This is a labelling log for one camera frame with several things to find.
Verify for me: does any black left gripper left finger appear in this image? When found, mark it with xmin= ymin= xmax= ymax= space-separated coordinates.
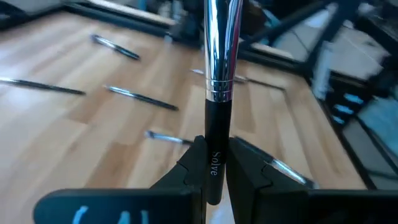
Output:
xmin=32 ymin=134 xmax=208 ymax=224

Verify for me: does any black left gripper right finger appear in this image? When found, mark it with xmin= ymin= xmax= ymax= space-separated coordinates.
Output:
xmin=226 ymin=136 xmax=398 ymax=224

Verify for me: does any medium silver-ferrule makeup brush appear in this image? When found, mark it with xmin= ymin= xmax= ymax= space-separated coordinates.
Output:
xmin=234 ymin=136 xmax=320 ymax=189

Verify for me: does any thin black makeup brush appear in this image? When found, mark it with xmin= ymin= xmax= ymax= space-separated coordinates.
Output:
xmin=90 ymin=33 xmax=141 ymax=61
xmin=190 ymin=68 xmax=286 ymax=93
xmin=0 ymin=77 xmax=87 ymax=96
xmin=144 ymin=129 xmax=195 ymax=146

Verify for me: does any fluffy-tip black makeup brush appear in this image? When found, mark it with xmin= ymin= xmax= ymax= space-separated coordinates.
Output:
xmin=104 ymin=84 xmax=180 ymax=112

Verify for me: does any large fluffy black makeup brush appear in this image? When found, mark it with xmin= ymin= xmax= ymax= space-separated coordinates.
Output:
xmin=203 ymin=0 xmax=244 ymax=205

